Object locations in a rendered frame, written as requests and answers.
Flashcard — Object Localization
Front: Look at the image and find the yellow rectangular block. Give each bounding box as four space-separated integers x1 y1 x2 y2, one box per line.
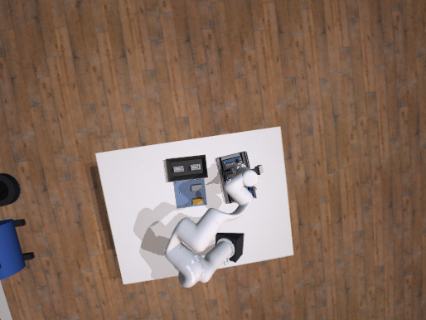
193 197 203 205

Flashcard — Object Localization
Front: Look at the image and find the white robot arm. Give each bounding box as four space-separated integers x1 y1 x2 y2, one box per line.
165 164 264 288

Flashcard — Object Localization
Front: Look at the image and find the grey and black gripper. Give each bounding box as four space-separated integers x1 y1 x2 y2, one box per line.
233 158 243 175

